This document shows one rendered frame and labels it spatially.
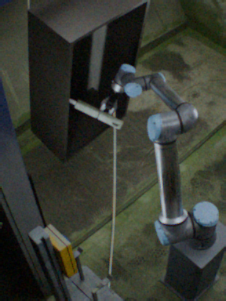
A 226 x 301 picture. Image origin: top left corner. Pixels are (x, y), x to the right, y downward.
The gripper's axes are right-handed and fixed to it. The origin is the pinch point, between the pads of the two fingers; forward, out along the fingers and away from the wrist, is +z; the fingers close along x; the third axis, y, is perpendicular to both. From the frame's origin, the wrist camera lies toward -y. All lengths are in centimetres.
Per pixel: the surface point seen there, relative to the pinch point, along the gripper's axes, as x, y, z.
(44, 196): 12, 14, 96
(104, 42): 20, 43, -26
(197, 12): -44, 213, -27
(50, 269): -2, -140, -16
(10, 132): 36, -100, -37
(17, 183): 25, -94, -6
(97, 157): -13, 54, 72
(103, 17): 25, -21, -69
